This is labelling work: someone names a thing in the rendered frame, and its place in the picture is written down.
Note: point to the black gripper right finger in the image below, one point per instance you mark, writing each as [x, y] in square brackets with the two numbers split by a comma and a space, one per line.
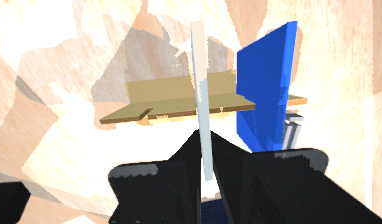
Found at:
[234, 169]

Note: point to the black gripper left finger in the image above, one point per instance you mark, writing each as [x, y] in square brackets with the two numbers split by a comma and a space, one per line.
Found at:
[180, 174]

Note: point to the tan slotted board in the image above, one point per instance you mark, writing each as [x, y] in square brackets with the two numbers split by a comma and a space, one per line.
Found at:
[173, 99]

